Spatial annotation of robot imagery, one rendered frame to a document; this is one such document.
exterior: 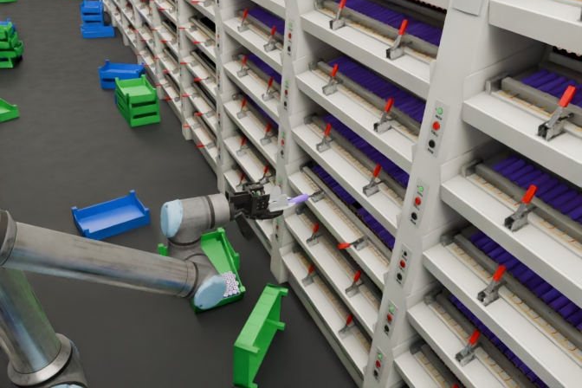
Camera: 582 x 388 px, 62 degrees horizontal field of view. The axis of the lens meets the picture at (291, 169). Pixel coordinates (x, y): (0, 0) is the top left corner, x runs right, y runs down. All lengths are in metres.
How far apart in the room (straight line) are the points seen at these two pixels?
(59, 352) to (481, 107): 1.14
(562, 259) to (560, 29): 0.39
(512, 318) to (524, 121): 0.40
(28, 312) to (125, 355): 0.68
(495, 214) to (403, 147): 0.29
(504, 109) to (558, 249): 0.27
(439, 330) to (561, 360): 0.33
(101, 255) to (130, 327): 0.93
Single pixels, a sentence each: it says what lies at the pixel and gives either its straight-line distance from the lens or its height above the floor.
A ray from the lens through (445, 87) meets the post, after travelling 1.05.
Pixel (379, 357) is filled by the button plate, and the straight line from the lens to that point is 1.52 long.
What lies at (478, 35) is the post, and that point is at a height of 1.25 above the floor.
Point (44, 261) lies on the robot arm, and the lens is 1.04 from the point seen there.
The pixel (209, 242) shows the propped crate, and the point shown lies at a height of 0.11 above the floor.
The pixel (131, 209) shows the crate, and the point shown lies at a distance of 2.56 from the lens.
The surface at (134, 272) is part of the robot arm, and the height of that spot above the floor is 0.72.
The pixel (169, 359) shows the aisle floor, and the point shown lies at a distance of 1.87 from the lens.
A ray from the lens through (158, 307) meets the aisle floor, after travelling 2.04.
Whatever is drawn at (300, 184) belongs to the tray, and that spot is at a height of 0.54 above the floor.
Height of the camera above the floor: 1.46
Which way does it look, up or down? 31 degrees down
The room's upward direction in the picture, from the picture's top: 4 degrees clockwise
